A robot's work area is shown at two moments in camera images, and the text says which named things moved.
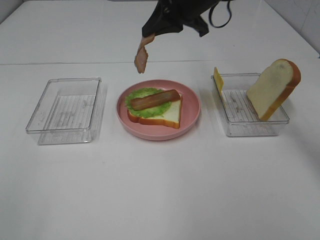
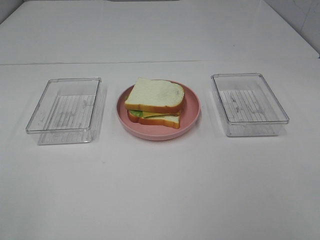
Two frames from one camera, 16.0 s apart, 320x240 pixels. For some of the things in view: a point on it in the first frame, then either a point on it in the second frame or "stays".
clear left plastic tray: (70, 111) stays
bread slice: (172, 117) stays
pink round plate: (190, 113) stays
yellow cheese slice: (218, 79) → (147, 113)
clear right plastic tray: (237, 111) stays
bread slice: (272, 87) → (155, 95)
